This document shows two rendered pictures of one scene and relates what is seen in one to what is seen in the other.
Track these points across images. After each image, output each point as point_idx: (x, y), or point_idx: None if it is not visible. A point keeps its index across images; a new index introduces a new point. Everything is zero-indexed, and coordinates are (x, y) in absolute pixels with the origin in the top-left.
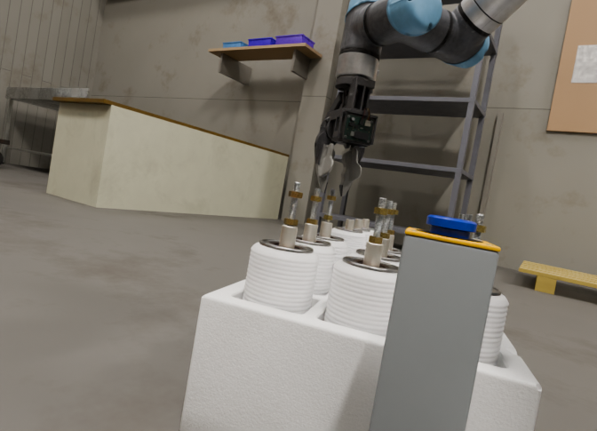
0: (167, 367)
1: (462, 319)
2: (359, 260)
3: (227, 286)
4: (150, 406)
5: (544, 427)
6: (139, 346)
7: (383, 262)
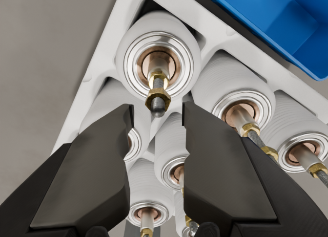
0: (49, 53)
1: None
2: (141, 209)
3: (55, 148)
4: (56, 101)
5: None
6: (11, 15)
7: (162, 208)
